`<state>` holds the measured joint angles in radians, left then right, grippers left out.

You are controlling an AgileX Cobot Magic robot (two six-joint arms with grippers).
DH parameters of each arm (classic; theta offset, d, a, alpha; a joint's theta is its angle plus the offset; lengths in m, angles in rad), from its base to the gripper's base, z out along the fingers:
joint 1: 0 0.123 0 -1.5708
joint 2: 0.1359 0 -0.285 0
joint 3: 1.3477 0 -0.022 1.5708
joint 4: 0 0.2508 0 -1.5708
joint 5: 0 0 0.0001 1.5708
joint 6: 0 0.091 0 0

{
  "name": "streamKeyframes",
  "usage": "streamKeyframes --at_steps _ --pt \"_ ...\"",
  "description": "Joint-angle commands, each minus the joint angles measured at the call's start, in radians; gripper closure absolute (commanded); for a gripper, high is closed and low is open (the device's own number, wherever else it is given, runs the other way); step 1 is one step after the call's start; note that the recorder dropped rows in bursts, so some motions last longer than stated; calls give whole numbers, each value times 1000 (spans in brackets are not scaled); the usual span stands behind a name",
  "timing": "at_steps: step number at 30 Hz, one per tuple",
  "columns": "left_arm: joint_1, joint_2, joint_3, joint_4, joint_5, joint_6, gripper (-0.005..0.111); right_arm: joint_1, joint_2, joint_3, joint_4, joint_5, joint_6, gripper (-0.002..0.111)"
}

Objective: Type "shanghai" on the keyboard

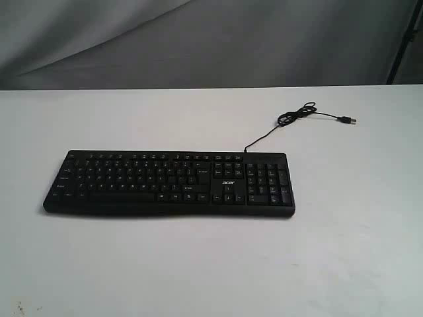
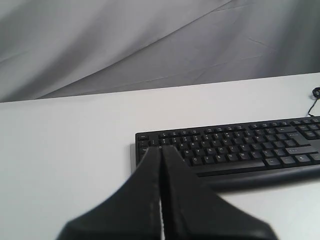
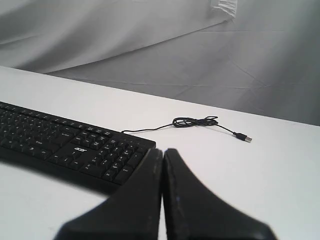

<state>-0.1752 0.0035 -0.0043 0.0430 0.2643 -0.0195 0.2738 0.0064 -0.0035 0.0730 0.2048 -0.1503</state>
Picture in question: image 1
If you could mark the grey backdrop cloth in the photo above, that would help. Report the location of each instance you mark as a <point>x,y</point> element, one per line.
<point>199,44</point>

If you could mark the black tripod stand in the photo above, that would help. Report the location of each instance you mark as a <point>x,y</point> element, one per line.
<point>408,37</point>

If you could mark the black Acer keyboard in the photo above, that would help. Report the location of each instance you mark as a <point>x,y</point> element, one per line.
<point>170,183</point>

